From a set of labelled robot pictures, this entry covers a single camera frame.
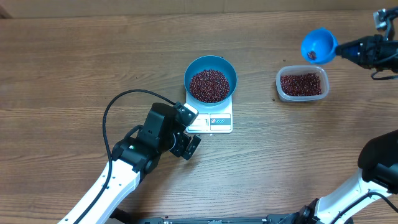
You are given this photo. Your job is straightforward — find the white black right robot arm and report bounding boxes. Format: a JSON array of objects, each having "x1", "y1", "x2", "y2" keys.
[{"x1": 291, "y1": 34, "x2": 397, "y2": 224}]

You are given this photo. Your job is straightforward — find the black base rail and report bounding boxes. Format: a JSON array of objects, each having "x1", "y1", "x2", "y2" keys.
[{"x1": 106, "y1": 208, "x2": 298, "y2": 224}]

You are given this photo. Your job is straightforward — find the blue plastic measuring scoop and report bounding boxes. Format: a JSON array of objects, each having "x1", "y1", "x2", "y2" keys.
[{"x1": 301, "y1": 28, "x2": 338, "y2": 65}]

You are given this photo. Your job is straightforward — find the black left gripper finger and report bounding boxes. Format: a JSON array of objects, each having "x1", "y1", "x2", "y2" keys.
[
  {"x1": 174, "y1": 101, "x2": 199, "y2": 127},
  {"x1": 182, "y1": 135, "x2": 201, "y2": 161}
]

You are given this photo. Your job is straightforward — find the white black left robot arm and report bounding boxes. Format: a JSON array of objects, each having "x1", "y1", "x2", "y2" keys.
[{"x1": 61, "y1": 103, "x2": 201, "y2": 223}]

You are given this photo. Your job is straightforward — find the red beans in bowl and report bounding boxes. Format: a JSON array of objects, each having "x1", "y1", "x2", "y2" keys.
[{"x1": 189, "y1": 69, "x2": 231, "y2": 103}]

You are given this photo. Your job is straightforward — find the white digital kitchen scale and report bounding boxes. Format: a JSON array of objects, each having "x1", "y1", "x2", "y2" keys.
[{"x1": 186, "y1": 93, "x2": 233, "y2": 134}]

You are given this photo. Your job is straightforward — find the teal metal bowl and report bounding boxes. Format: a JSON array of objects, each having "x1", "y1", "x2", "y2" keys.
[{"x1": 184, "y1": 55, "x2": 238, "y2": 100}]

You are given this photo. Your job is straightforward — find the clear container of red beans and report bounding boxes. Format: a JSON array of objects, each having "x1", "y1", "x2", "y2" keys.
[{"x1": 275, "y1": 65, "x2": 330, "y2": 103}]

